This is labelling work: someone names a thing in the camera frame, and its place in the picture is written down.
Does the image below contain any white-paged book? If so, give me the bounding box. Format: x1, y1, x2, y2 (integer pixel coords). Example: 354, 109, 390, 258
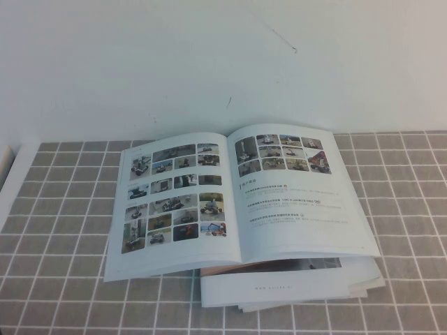
103, 122, 382, 283

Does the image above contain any white booklet with web address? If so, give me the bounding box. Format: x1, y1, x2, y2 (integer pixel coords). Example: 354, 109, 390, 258
199, 257, 351, 308

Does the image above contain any grey checked tablecloth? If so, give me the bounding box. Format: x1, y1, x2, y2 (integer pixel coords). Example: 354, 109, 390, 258
0, 129, 447, 335

